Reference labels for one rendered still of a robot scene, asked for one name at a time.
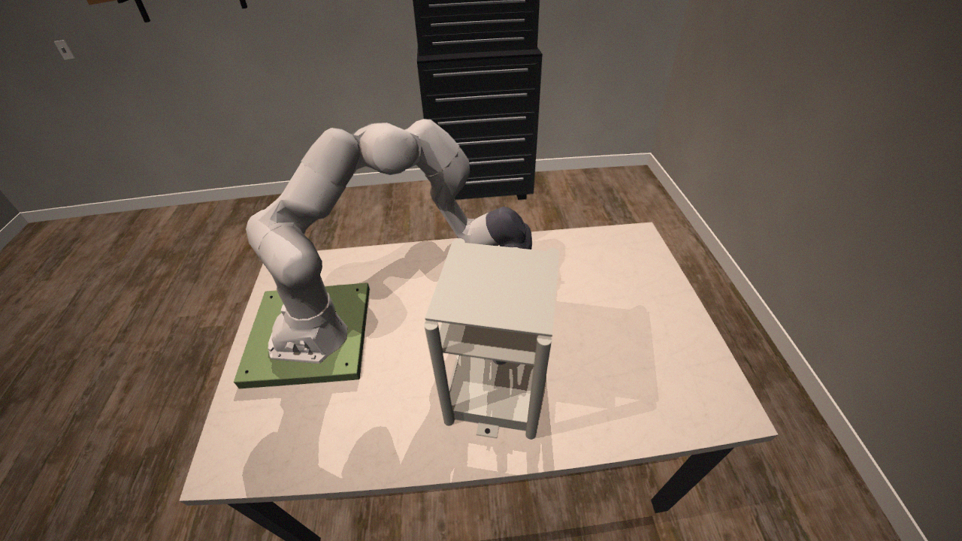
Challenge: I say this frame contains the grey shelving unit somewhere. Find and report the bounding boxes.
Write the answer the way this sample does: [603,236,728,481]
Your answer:
[424,238,559,440]

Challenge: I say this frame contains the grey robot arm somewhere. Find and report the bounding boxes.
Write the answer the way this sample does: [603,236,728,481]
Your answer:
[246,119,532,364]

